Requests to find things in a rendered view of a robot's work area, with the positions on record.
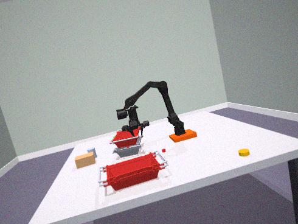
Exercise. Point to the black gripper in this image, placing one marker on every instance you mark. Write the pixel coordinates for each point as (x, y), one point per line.
(142, 125)

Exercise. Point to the yellow short cylinder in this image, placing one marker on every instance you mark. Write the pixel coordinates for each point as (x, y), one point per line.
(243, 152)

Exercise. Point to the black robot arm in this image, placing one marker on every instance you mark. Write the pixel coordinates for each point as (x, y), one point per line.
(163, 89)

